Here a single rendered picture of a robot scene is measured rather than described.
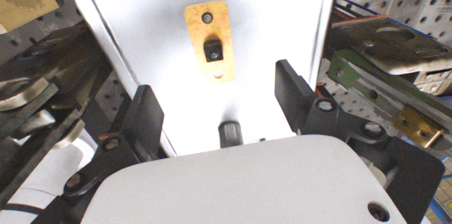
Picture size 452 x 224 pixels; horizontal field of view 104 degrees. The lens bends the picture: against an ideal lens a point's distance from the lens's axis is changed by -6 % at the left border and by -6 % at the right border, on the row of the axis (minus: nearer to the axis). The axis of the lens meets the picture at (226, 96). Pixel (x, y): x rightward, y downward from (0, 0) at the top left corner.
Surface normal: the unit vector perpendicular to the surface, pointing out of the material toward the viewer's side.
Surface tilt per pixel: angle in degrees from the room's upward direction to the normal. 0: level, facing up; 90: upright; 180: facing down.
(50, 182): 91
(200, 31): 0
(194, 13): 0
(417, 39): 90
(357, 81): 78
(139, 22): 0
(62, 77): 90
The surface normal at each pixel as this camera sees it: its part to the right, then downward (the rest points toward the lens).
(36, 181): 0.52, -0.69
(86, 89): 0.99, -0.17
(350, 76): -0.94, 0.29
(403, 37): -0.14, -0.75
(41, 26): 0.10, 0.64
